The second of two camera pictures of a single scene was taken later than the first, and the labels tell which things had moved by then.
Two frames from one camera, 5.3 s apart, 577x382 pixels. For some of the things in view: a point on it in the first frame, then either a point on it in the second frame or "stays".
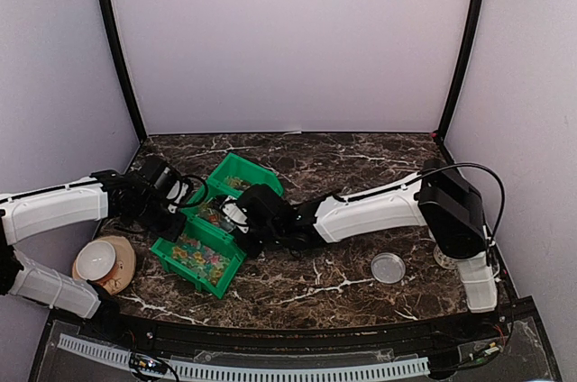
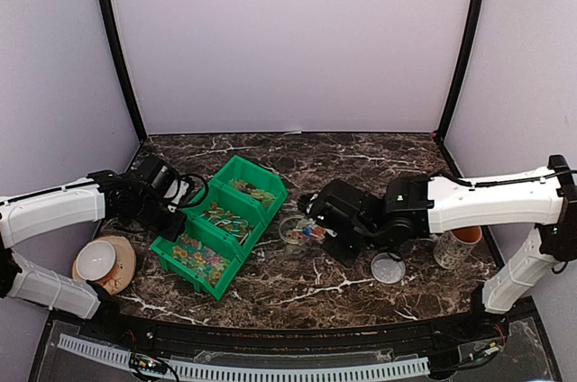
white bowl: [95, 260] stays
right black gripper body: [269, 236] to [347, 256]
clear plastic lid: [388, 268] stays
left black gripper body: [150, 219] stays
